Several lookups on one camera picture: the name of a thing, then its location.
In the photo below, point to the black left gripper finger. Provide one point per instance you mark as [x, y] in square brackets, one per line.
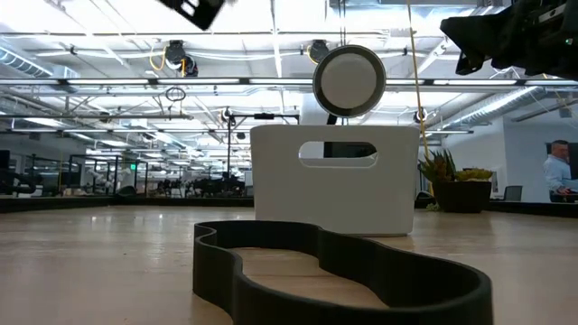
[203, 11]

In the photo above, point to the white plastic bin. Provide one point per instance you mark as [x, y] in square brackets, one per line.
[334, 198]

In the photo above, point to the long black rubber band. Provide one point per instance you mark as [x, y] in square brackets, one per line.
[361, 266]

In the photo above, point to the person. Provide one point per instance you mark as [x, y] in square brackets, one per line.
[557, 173]

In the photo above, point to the grey office chair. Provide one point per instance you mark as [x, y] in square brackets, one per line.
[513, 193]

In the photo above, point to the black gooseneck round lamp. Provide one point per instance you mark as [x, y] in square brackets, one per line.
[350, 81]

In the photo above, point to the potted green plant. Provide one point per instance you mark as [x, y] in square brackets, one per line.
[460, 196]

